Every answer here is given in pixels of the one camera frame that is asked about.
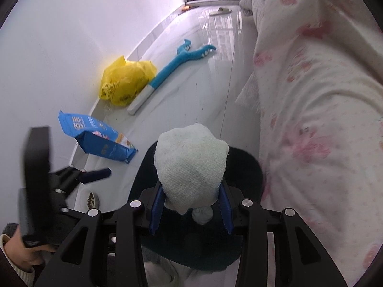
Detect crumpled tissue in bin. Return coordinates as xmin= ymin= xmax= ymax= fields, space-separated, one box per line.
xmin=191 ymin=206 xmax=214 ymax=226

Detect white tissue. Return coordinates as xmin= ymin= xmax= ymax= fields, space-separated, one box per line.
xmin=154 ymin=124 xmax=229 ymax=215

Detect yellow plastic bag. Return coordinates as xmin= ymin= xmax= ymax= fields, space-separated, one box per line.
xmin=99 ymin=56 xmax=157 ymax=107

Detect pink floral bed quilt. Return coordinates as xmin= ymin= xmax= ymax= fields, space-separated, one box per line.
xmin=237 ymin=0 xmax=382 ymax=286

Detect blue plush toy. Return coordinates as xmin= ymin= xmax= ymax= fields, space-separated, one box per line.
xmin=127 ymin=39 xmax=217 ymax=115

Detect person's left hand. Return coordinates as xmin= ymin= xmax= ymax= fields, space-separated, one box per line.
xmin=4 ymin=226 xmax=56 ymax=272

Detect blue snack bag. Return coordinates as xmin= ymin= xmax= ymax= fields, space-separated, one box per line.
xmin=58 ymin=112 xmax=138 ymax=164

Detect dark green trash bin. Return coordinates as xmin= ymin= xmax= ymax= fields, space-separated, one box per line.
xmin=141 ymin=147 xmax=263 ymax=271

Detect beige slipper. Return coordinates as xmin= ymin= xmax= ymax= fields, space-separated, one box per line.
xmin=209 ymin=7 xmax=232 ymax=17

